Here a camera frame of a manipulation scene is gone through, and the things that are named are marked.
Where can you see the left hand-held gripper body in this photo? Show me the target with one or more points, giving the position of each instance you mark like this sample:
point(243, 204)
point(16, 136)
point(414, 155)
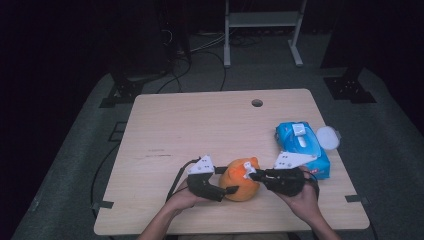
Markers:
point(201, 167)

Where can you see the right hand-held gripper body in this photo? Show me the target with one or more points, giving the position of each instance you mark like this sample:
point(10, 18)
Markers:
point(285, 181)

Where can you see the orange plush toy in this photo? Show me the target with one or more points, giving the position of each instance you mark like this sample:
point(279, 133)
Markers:
point(246, 191)

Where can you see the white wet wipe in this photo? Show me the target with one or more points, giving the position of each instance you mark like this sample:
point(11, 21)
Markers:
point(248, 165)

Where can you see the blue wet wipes pack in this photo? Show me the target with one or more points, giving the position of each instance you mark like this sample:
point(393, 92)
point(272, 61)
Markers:
point(290, 140)

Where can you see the person's right hand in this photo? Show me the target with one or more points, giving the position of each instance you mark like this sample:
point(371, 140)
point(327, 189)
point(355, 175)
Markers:
point(306, 200)

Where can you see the person's left hand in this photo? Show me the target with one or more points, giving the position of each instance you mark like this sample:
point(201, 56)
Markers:
point(183, 200)

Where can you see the white round lid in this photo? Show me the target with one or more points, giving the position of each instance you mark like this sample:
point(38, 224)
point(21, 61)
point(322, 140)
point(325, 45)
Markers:
point(328, 138)

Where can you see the grey tape strip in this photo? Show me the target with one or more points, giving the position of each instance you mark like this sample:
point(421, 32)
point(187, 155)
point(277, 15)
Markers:
point(103, 204)
point(355, 198)

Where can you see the black stand base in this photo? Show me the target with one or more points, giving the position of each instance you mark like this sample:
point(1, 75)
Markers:
point(126, 91)
point(350, 90)

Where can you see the dark equipment stand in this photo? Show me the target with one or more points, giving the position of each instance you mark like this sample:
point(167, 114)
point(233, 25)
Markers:
point(143, 40)

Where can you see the white metal stand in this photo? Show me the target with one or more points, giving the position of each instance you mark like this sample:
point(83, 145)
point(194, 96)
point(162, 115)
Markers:
point(261, 19)

